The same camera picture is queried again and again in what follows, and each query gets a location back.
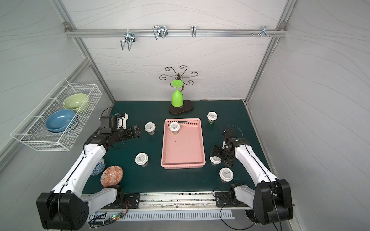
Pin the pink plastic basket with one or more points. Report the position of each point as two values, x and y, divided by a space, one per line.
186 149

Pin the double metal hook left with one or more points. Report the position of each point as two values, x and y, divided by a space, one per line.
129 39

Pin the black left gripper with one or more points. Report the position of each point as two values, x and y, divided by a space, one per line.
134 131

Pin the aluminium top rail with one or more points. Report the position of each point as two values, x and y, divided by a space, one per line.
172 33

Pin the light green bowl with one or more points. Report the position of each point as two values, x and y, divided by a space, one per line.
79 102

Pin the white wire wall basket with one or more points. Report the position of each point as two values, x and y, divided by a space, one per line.
32 131

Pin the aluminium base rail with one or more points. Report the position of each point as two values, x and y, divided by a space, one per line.
178 201

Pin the green upside-down wine glass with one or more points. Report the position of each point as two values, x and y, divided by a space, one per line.
177 97

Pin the white slotted cable duct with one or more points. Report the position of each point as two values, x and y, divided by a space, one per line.
177 215

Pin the yogurt cup table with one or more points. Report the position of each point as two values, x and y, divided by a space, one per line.
150 128
141 159
226 175

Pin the metal hook right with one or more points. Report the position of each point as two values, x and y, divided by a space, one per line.
263 33

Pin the single metal hook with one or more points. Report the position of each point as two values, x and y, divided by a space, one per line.
193 31

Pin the dark oval stand base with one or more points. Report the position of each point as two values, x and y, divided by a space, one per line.
186 107

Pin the green yogurt cup white lid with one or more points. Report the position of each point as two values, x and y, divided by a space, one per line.
212 117

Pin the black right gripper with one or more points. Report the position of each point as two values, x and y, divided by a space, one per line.
218 153

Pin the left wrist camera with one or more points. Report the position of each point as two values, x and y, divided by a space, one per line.
115 122

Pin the double metal hook middle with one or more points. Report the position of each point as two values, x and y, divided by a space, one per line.
160 32

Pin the bronze scroll stand rod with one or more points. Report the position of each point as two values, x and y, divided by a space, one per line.
180 75

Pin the double metal hook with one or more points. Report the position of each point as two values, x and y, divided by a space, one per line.
129 39
160 32

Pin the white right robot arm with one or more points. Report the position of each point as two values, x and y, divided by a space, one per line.
271 200

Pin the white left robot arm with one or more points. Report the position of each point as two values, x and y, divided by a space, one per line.
63 208

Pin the blue white patterned bowl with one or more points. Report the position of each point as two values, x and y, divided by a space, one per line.
99 168

